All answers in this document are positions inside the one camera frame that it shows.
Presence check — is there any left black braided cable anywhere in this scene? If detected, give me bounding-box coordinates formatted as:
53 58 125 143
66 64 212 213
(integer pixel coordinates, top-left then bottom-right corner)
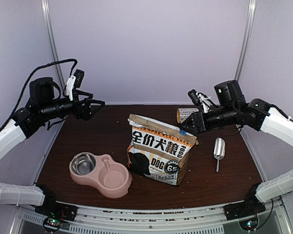
0 58 78 135

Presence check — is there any aluminium frame post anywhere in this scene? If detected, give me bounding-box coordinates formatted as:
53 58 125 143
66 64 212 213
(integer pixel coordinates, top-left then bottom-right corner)
234 0 257 81
41 0 66 97

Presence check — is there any left aluminium frame post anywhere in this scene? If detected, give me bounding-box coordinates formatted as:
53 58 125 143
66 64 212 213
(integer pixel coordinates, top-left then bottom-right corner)
41 0 66 97

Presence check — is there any steel bowl insert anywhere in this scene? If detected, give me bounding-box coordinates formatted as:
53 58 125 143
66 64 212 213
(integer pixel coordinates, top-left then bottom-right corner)
70 152 96 176

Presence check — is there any right aluminium frame post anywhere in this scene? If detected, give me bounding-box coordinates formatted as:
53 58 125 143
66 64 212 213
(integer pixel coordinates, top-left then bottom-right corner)
234 0 257 81

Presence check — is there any dog food bag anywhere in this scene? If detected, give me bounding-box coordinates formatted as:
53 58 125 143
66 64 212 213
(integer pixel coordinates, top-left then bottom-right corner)
127 114 197 186

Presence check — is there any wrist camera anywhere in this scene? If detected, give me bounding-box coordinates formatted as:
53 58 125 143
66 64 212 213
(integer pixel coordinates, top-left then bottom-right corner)
64 69 84 101
188 89 214 113

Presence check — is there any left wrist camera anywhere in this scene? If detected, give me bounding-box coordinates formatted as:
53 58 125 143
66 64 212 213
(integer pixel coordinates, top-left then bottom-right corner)
64 69 84 101

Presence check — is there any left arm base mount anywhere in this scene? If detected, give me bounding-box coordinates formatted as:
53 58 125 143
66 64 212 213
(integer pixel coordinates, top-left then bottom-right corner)
34 185 78 234

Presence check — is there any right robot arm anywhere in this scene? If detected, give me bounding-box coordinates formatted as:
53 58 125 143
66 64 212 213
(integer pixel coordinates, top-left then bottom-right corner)
180 80 293 215

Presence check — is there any front aluminium rail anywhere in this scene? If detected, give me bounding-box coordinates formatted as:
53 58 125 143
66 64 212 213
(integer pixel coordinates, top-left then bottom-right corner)
10 199 293 234

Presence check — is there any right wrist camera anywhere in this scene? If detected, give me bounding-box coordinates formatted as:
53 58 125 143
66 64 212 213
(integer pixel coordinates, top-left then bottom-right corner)
188 89 214 113

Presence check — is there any metal scoop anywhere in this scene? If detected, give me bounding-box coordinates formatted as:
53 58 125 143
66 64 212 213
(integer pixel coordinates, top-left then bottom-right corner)
213 137 226 172

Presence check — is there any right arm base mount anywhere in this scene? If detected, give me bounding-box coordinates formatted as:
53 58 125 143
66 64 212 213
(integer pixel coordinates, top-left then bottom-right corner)
224 183 266 231

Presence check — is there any blue binder clip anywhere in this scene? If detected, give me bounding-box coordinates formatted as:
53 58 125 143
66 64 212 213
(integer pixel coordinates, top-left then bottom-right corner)
179 130 187 136

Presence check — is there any patterned ceramic mug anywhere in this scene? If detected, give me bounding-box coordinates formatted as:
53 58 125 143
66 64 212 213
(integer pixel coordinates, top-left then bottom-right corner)
176 108 199 124

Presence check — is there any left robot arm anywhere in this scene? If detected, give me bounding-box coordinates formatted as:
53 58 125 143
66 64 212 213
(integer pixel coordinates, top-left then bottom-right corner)
0 76 105 216

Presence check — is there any pink double pet bowl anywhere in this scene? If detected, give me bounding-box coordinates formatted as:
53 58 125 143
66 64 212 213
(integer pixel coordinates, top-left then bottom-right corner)
69 154 133 198

